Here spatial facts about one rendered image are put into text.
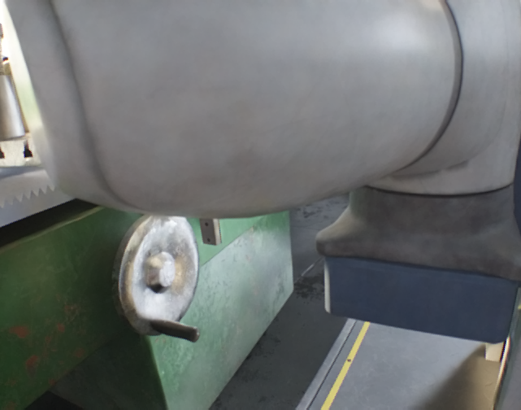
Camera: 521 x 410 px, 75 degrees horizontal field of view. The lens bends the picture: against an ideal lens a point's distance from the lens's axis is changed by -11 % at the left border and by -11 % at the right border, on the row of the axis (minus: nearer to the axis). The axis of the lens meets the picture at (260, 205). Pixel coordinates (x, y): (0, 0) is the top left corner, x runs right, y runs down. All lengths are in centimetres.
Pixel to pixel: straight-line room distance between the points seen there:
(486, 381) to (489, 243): 54
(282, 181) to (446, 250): 19
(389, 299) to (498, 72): 19
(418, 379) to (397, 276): 51
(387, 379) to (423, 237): 51
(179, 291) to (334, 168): 51
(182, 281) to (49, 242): 23
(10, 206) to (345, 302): 39
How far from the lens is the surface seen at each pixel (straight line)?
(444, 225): 32
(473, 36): 27
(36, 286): 55
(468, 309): 33
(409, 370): 83
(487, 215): 33
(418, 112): 21
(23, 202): 51
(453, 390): 80
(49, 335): 59
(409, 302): 33
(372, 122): 17
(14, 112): 97
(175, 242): 63
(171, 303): 64
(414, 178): 31
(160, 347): 91
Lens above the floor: 86
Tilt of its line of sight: 17 degrees down
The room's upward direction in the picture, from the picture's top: 5 degrees counter-clockwise
